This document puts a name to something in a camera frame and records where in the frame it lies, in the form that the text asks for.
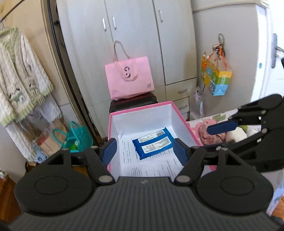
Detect floral table cloth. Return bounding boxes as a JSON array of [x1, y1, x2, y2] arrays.
[[187, 109, 283, 219]]

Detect colourful paper gift bag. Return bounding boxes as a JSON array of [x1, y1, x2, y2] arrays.
[[201, 52, 233, 96]]

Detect pink paper shopping bag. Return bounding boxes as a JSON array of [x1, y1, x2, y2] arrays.
[[104, 48, 155, 101]]

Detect black suitcase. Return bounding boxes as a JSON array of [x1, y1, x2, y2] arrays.
[[109, 92, 158, 113]]

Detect blue wet wipes pack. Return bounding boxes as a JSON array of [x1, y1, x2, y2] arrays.
[[132, 128, 174, 160]]

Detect grey wooden wardrobe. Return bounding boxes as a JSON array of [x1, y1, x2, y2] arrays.
[[56, 1, 197, 138]]

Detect pink cardboard box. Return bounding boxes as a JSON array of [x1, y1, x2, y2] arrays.
[[108, 101, 202, 179]]

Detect cream knitted cardigan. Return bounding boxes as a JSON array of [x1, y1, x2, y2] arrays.
[[1, 27, 53, 127]]

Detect teal plastic basket bag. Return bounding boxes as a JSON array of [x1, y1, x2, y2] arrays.
[[51, 121, 93, 153]]

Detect pink floral scrunchie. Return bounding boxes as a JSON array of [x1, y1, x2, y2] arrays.
[[195, 119, 227, 146]]

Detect silver door handle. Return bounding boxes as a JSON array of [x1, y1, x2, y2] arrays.
[[271, 33, 283, 68]]

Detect printed paper sheet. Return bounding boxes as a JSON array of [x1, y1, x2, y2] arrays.
[[119, 138, 183, 179]]

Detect white plush toy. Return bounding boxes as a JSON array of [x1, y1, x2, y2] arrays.
[[225, 127, 247, 143]]

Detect brown paper bag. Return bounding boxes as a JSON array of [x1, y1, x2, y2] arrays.
[[36, 119, 68, 157]]

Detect white door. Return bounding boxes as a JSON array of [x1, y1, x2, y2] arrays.
[[264, 1, 283, 96]]

